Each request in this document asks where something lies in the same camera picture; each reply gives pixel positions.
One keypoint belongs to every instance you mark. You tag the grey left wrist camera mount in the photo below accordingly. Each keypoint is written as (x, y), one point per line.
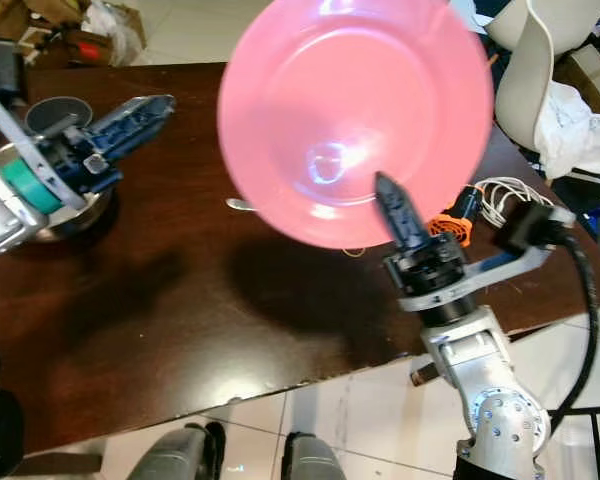
(0, 70)

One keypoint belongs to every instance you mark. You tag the white plastic bag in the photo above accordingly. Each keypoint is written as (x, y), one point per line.
(108, 20)

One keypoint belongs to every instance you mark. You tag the brown wooden stub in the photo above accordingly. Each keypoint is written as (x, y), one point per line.
(424, 373)

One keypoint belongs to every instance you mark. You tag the small grey bowl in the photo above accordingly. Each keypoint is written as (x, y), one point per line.
(52, 113)

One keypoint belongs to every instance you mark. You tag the orange plug connector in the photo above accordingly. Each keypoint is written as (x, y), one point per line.
(450, 228)

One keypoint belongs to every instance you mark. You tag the grey robot leg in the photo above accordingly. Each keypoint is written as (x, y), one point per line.
(318, 460)
(180, 455)

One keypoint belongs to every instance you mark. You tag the small brown cardboard box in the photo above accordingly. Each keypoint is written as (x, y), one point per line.
(590, 75)

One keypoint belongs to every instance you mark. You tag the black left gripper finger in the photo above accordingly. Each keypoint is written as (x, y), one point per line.
(138, 137)
(138, 112)

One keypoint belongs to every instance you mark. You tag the brown cardboard box pile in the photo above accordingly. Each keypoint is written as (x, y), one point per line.
(40, 25)

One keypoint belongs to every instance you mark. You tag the silver metal spoon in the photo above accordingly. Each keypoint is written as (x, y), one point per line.
(238, 205)

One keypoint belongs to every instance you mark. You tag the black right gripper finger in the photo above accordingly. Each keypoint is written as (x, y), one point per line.
(400, 215)

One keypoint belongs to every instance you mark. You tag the grey left robot leg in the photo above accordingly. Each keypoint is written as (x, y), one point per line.
(180, 455)

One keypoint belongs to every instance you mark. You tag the white crumpled cloth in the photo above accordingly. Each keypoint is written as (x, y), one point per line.
(575, 125)

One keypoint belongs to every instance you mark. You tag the beige chair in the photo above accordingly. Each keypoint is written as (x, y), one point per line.
(525, 50)

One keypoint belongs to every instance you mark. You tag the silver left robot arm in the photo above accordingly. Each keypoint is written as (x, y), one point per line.
(5, 215)

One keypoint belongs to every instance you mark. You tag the pink round plate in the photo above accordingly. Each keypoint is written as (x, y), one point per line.
(350, 90)

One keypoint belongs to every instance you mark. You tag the grey right robot leg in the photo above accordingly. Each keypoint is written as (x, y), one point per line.
(318, 460)

